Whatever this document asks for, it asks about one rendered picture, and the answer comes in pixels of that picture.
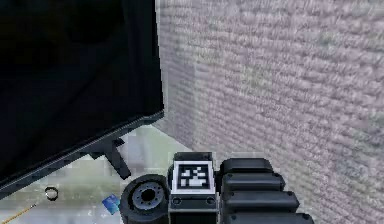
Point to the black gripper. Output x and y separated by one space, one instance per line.
146 198

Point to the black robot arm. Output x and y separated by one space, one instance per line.
248 196

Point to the blue card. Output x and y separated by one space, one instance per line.
111 204

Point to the yellow pencil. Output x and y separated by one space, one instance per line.
18 213

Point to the black television set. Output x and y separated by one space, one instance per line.
73 80

